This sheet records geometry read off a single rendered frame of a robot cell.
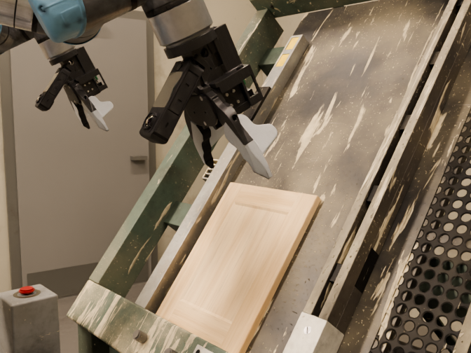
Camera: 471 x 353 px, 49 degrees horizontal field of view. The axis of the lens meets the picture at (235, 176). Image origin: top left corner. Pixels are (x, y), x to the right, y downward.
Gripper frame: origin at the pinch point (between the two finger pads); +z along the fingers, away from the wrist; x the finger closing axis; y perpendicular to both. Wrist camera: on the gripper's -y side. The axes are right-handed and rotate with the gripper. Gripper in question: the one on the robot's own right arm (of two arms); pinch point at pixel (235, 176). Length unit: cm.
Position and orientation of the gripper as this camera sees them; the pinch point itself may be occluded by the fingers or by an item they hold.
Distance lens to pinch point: 74.6
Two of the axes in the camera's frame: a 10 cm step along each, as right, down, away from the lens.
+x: -5.5, -1.1, 8.3
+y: 7.4, -5.2, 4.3
